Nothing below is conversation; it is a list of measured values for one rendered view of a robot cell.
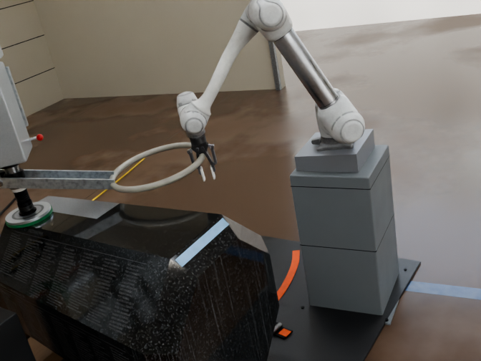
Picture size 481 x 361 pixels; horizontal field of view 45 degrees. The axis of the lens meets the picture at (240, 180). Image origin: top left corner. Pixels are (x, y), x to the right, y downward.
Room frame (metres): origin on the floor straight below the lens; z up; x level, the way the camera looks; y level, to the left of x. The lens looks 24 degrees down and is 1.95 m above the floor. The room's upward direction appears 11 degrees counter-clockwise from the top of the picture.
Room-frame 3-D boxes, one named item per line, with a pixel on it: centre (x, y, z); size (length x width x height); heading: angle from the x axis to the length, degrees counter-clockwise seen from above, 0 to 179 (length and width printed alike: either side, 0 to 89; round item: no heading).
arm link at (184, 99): (2.58, 0.17, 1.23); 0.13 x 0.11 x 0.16; 5
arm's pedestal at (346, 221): (2.66, -0.51, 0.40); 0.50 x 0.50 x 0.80; 59
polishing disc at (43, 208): (2.54, 1.02, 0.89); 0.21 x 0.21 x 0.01
